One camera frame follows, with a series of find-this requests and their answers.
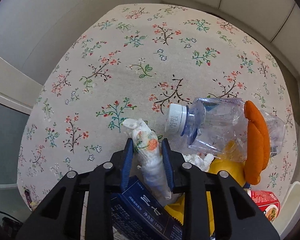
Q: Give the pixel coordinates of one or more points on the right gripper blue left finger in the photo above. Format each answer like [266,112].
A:
[127,157]

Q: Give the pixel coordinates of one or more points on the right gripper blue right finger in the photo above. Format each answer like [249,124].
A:
[166,156]

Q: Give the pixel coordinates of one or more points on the floral tissue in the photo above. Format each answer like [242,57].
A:
[147,148]

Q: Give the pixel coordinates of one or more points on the dark blue medicine box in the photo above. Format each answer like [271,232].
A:
[138,215]

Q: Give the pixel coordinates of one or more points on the crushed clear plastic bottle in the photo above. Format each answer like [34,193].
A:
[220,127]

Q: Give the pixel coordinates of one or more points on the yellow snack wrapper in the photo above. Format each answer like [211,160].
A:
[194,183]

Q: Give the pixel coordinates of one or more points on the orange peel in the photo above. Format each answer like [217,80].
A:
[258,144]

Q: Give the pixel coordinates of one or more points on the red instant noodle bowl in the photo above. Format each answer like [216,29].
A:
[267,202]

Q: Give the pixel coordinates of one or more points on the white plastic trash bin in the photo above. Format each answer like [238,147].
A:
[289,208]

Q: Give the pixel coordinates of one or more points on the white kitchen cabinets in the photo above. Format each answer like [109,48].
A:
[274,23]

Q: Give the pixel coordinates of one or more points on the frosted glass sliding door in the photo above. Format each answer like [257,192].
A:
[18,94]

